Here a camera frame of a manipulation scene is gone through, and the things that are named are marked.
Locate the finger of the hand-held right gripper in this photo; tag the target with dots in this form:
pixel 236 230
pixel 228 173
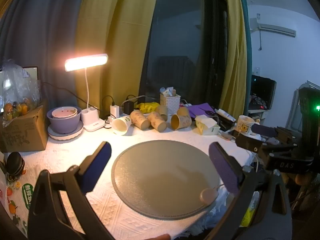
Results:
pixel 265 130
pixel 252 145

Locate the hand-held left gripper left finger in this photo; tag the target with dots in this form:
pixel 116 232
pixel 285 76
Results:
pixel 96 166

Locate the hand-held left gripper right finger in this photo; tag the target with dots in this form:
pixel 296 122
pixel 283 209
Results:
pixel 226 166

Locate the white paper cup green print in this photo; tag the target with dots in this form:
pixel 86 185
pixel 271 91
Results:
pixel 121 126

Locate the brown paper cup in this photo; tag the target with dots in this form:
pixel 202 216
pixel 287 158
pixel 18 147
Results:
pixel 139 120
pixel 162 110
pixel 183 111
pixel 157 123
pixel 181 122

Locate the person's right hand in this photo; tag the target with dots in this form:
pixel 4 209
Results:
pixel 303 178

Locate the white mug yellow print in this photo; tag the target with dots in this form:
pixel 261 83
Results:
pixel 246 126

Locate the black box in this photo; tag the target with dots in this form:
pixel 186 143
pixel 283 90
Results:
pixel 225 123

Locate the black monitor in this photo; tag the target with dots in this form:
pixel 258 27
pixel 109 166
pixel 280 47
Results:
pixel 262 90

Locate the white tube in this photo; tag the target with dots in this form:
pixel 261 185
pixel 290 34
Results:
pixel 225 114

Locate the white plate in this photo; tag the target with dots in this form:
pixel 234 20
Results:
pixel 62 136

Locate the white and green carton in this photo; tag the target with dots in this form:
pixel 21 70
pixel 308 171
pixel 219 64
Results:
pixel 206 125

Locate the white textured tablecloth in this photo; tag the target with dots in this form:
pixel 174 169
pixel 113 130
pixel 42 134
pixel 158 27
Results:
pixel 75 207

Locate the yellow plastic bag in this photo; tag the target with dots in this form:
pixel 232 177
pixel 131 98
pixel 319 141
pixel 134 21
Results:
pixel 250 210

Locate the purple bowl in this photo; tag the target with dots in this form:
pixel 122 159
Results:
pixel 65 125

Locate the white charger plug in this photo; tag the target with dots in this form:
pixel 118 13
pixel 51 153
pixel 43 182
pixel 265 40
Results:
pixel 114 111

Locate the purple cloth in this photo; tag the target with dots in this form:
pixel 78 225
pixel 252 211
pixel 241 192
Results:
pixel 200 110

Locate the pink bowl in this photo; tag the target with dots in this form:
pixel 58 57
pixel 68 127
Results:
pixel 64 112

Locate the round grey mat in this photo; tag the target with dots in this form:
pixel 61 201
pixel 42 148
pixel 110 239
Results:
pixel 160 177

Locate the black power adapter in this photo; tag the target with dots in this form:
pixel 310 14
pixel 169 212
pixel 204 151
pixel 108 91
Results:
pixel 128 107

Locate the yellow cloth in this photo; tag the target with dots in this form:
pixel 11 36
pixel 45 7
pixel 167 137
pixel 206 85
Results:
pixel 147 107

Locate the cardboard box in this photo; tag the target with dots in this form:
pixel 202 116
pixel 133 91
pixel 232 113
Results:
pixel 22 135

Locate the yellow curtain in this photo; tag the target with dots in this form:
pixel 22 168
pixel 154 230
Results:
pixel 236 55
pixel 117 42

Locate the white woven basket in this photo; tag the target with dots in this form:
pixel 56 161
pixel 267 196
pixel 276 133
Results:
pixel 170 104

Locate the fruit printed bag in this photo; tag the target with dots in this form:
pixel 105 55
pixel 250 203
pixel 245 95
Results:
pixel 17 197

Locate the sachets in basket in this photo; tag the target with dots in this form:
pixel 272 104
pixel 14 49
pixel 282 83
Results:
pixel 168 90

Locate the white air conditioner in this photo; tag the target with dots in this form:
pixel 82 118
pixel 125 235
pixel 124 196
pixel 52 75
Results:
pixel 272 27

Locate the white desk lamp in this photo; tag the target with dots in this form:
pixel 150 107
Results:
pixel 86 63

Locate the clear plastic bag of fruit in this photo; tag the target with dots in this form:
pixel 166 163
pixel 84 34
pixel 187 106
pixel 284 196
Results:
pixel 17 90

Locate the dark glass window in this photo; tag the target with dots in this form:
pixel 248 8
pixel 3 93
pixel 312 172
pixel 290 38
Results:
pixel 185 42

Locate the grey blue curtain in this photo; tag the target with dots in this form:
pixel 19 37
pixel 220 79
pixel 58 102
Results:
pixel 42 35

